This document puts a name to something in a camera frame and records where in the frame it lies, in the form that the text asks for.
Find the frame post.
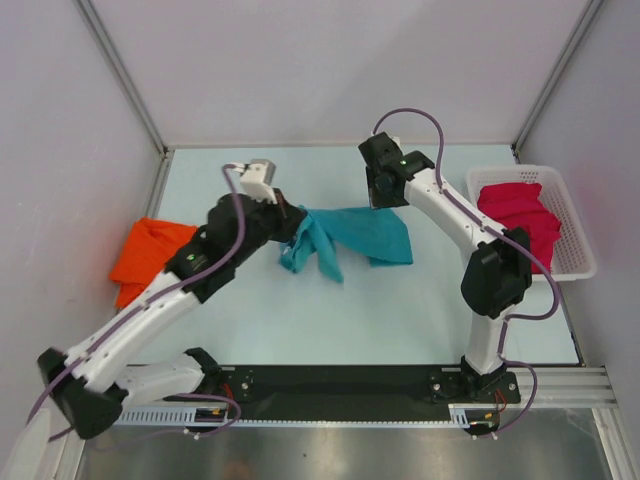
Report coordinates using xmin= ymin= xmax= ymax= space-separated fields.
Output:
xmin=511 ymin=0 xmax=609 ymax=162
xmin=73 ymin=0 xmax=168 ymax=158

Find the aluminium frame rail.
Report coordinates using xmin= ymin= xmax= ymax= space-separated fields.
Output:
xmin=69 ymin=363 xmax=621 ymax=412

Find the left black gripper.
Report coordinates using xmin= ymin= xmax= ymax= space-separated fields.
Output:
xmin=231 ymin=188 xmax=307 ymax=266

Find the white plastic basket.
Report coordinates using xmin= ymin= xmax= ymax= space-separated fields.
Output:
xmin=466 ymin=164 xmax=597 ymax=282

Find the magenta t-shirt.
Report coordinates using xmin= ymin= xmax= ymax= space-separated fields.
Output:
xmin=477 ymin=182 xmax=562 ymax=271

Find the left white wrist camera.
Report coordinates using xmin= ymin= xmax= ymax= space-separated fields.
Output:
xmin=240 ymin=159 xmax=277 ymax=204

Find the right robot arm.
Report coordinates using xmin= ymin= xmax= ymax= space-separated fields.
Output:
xmin=358 ymin=133 xmax=532 ymax=401

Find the teal t-shirt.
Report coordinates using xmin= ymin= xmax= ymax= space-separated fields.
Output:
xmin=279 ymin=207 xmax=414 ymax=283

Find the orange t-shirt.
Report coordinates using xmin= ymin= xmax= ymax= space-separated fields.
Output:
xmin=109 ymin=217 xmax=198 ymax=309

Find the right rear frame post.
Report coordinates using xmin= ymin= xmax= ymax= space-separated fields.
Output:
xmin=511 ymin=0 xmax=609 ymax=162

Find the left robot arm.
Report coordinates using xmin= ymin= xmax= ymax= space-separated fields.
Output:
xmin=37 ymin=194 xmax=307 ymax=440

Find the left rear frame post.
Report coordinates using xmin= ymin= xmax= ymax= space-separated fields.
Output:
xmin=73 ymin=0 xmax=168 ymax=158

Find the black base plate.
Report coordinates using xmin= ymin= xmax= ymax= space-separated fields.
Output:
xmin=218 ymin=365 xmax=521 ymax=421

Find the white slotted cable duct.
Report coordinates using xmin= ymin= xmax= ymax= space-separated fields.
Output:
xmin=115 ymin=404 xmax=497 ymax=429

